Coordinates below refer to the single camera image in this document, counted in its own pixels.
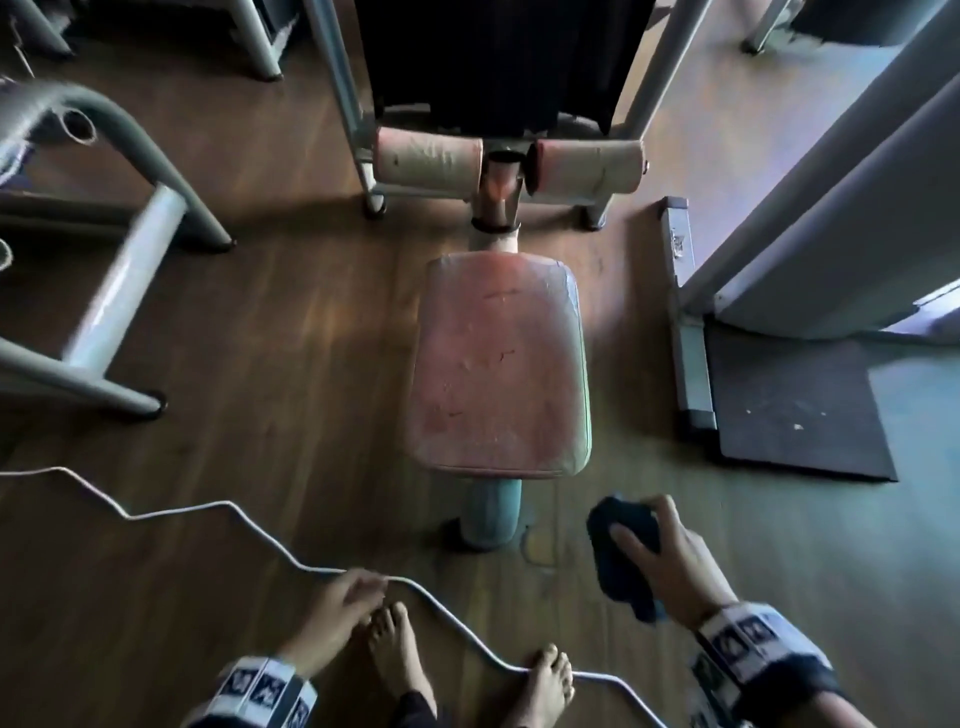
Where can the person's left hand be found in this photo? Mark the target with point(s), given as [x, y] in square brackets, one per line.
[330, 607]

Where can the person's right hand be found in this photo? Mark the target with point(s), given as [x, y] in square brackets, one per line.
[690, 577]

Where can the blue cleaning cloth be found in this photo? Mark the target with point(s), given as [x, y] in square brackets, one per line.
[615, 581]

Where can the worn red bench seat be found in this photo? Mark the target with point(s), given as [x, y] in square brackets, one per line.
[495, 367]

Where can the padded roller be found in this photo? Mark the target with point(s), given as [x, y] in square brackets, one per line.
[592, 172]
[427, 161]

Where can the person's right forearm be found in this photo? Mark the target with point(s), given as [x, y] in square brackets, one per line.
[836, 712]

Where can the person's left foot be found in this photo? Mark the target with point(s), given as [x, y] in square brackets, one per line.
[397, 660]

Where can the person's foot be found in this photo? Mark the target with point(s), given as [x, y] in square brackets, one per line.
[544, 690]
[397, 660]

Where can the person's dark trousers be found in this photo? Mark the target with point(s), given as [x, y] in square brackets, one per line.
[416, 712]

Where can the person's right foot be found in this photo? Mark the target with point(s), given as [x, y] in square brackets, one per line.
[544, 690]

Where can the right marker wristband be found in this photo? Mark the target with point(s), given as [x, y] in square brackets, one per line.
[750, 637]

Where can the marker wristband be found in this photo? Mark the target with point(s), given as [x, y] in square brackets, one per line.
[750, 637]
[259, 690]

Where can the left marker wristband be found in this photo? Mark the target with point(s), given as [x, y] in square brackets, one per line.
[259, 690]

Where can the black treadmill belt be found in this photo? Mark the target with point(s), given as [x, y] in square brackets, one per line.
[795, 405]

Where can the black weight stack shroud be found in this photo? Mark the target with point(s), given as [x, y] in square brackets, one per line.
[502, 60]

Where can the grey metal machine leg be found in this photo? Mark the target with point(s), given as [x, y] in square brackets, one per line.
[765, 26]

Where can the grey treadmill frame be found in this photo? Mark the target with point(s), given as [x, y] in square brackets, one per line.
[690, 360]

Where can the chrome seat post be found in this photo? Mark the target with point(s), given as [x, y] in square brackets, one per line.
[496, 195]

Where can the grey gym machine frame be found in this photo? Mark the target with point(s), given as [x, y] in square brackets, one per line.
[341, 75]

